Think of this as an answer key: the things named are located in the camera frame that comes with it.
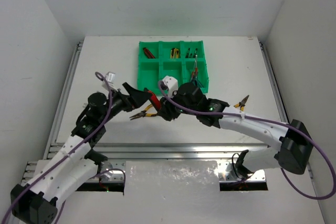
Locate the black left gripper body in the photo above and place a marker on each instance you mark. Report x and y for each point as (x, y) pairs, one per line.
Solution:
(128, 97)

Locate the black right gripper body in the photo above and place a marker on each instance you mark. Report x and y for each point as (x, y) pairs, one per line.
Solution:
(172, 110)

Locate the blue red handle screwdriver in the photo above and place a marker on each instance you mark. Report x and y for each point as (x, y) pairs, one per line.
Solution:
(194, 76)

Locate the red black utility knife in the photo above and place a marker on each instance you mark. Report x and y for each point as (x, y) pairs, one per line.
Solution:
(153, 99)

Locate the small yellow black cutter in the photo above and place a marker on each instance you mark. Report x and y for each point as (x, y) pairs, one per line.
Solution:
(177, 53)

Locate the yellow black utility knife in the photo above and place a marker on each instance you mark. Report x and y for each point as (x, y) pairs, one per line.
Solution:
(172, 53)

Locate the red black box cutter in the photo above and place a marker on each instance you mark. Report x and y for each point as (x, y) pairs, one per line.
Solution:
(148, 54)

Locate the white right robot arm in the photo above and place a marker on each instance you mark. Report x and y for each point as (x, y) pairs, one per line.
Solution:
(287, 147)

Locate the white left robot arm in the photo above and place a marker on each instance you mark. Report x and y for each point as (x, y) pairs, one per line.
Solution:
(40, 199)

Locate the green six-compartment bin tray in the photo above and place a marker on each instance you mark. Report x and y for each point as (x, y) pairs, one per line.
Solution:
(150, 71)

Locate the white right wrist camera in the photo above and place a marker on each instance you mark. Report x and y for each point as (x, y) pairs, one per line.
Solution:
(170, 85)

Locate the yellow handle needle-nose pliers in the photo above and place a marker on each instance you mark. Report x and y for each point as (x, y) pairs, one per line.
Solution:
(145, 113)

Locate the aluminium front rail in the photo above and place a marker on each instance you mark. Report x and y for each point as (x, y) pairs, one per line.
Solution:
(119, 154)

